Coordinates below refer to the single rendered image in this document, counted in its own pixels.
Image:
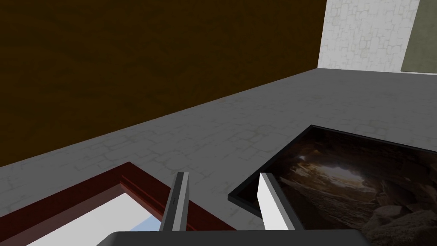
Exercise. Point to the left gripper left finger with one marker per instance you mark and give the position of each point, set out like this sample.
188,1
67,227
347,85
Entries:
177,205

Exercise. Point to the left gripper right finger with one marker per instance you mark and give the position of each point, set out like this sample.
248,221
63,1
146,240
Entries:
273,208

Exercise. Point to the black framed cave picture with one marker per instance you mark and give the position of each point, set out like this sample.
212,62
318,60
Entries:
355,184

